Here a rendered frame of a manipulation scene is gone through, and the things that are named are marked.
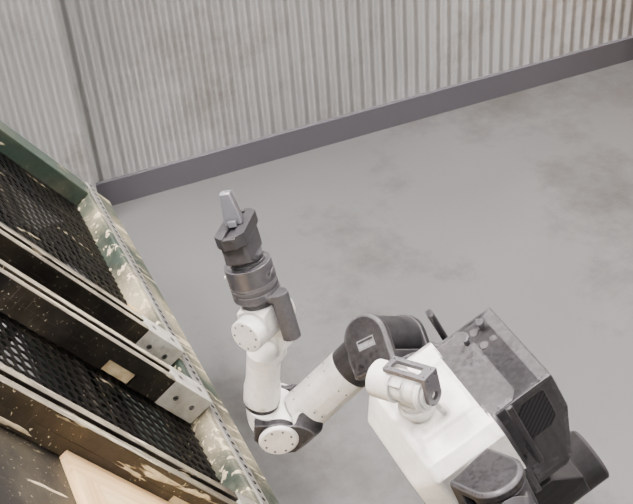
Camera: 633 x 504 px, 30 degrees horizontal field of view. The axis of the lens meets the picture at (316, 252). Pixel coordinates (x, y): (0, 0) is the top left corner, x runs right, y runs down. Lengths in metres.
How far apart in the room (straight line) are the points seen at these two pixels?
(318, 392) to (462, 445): 0.38
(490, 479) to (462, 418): 0.14
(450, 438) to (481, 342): 0.19
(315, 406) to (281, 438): 0.09
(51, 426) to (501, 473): 0.74
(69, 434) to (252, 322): 0.37
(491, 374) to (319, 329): 2.22
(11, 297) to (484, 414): 0.94
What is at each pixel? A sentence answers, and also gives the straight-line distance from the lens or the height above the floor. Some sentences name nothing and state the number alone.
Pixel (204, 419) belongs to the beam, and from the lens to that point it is 2.68.
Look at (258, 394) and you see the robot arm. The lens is 2.23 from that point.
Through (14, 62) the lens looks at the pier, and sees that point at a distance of 4.42.
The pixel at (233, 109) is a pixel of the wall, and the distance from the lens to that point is 4.92.
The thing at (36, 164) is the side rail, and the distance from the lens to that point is 3.34.
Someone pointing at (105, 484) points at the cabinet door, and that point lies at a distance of 2.06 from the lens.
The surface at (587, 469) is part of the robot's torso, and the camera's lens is 2.35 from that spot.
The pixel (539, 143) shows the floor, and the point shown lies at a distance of 5.15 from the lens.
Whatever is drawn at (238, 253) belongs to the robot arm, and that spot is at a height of 1.56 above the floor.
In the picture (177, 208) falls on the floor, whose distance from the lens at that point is 4.88.
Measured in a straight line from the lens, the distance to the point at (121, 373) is 2.53.
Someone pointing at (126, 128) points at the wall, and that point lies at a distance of 4.81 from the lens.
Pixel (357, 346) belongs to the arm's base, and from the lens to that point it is 2.17.
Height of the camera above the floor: 2.81
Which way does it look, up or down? 38 degrees down
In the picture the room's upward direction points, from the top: 5 degrees counter-clockwise
